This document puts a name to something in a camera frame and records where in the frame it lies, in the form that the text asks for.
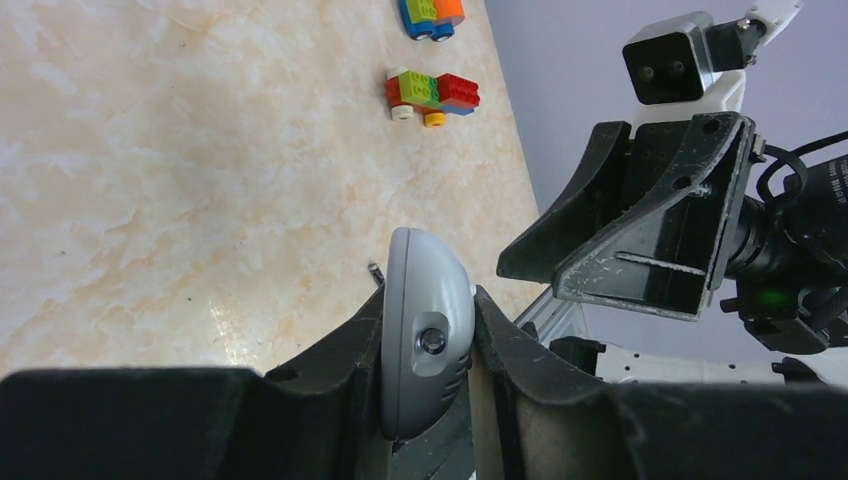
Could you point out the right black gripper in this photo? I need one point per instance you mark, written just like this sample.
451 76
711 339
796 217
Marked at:
649 230

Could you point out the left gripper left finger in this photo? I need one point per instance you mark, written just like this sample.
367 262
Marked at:
313 417

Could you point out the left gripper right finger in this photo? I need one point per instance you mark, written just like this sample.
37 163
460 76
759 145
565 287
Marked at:
536 416

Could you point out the black battery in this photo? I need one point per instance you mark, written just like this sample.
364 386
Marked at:
376 273

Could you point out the white remote control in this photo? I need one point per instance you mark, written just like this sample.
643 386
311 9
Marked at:
428 324

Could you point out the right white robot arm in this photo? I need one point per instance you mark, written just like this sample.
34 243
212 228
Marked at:
789 267

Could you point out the lego brick truck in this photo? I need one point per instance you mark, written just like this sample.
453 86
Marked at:
410 94

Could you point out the orange blue toy car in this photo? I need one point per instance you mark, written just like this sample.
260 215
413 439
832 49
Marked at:
436 20

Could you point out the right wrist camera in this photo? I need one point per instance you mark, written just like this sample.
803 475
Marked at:
689 65

